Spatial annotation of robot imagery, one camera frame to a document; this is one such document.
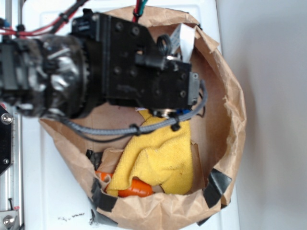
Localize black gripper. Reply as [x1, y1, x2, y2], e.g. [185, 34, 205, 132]
[71, 9, 200, 112]

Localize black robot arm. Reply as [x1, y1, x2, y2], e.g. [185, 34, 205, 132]
[0, 10, 200, 120]

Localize yellow microfiber cloth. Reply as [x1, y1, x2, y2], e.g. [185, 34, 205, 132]
[106, 121, 193, 196]

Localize brown paper bag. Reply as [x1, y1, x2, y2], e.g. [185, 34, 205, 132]
[40, 6, 247, 230]

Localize orange plastic carrot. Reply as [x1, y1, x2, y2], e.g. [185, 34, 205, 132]
[95, 171, 154, 197]

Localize white plastic tray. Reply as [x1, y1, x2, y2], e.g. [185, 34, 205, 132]
[22, 0, 240, 230]

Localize white flat ribbon cable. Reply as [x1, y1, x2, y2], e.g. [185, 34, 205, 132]
[169, 23, 195, 62]

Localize grey braided cable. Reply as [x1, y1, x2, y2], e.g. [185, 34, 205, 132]
[59, 79, 208, 135]

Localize red wire bundle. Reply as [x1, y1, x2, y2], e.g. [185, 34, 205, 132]
[0, 0, 90, 37]

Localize black metal bracket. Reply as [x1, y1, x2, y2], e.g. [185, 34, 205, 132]
[0, 103, 13, 175]

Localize aluminium frame rail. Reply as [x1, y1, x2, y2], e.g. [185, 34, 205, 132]
[0, 0, 24, 230]

